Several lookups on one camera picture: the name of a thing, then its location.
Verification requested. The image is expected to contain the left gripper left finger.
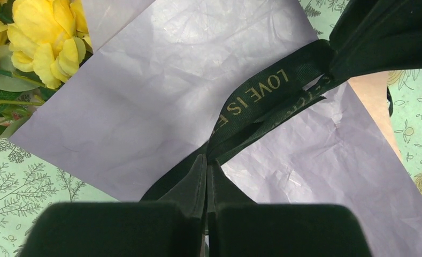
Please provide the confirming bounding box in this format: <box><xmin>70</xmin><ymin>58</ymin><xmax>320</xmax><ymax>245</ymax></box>
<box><xmin>20</xmin><ymin>155</ymin><xmax>206</xmax><ymax>256</ymax></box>

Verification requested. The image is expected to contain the floral patterned table mat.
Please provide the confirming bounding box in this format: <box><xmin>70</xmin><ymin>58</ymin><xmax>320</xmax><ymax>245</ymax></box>
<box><xmin>0</xmin><ymin>0</ymin><xmax>422</xmax><ymax>257</ymax></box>

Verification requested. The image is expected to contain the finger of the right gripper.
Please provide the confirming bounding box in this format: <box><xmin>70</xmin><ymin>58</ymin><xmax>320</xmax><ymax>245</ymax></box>
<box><xmin>329</xmin><ymin>1</ymin><xmax>422</xmax><ymax>79</ymax></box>

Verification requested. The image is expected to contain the black strap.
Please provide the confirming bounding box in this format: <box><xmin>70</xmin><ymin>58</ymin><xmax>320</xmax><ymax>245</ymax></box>
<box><xmin>140</xmin><ymin>39</ymin><xmax>394</xmax><ymax>203</ymax></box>

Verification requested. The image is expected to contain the yellow fake flower bunch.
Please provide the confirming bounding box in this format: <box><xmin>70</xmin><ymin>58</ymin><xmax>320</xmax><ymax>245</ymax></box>
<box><xmin>0</xmin><ymin>1</ymin><xmax>93</xmax><ymax>138</ymax></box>

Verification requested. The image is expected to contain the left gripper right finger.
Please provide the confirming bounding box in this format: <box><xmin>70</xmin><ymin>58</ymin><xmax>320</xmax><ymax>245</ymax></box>
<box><xmin>207</xmin><ymin>161</ymin><xmax>372</xmax><ymax>256</ymax></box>

